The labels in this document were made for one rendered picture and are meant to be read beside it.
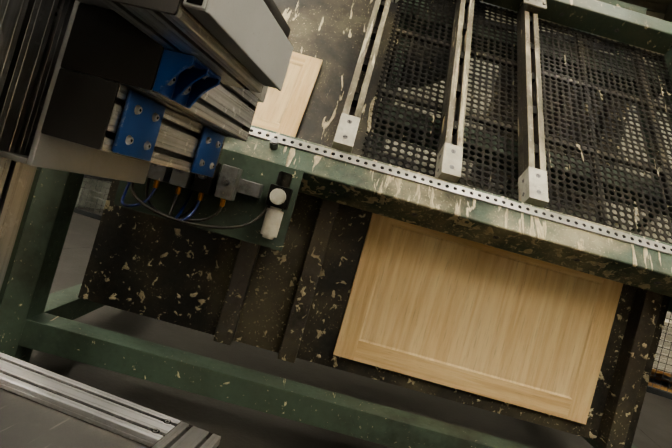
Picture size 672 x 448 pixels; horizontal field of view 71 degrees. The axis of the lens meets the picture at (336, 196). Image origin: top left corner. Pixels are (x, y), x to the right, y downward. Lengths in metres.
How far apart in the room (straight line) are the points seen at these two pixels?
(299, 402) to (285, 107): 0.91
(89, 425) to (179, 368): 0.48
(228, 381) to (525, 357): 0.99
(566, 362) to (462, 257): 0.51
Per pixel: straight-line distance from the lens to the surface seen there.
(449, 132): 1.58
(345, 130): 1.46
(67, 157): 0.78
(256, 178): 1.38
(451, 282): 1.69
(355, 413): 1.53
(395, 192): 1.39
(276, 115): 1.55
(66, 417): 1.12
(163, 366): 1.55
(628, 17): 2.55
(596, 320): 1.91
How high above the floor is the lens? 0.74
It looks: 1 degrees up
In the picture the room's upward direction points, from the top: 16 degrees clockwise
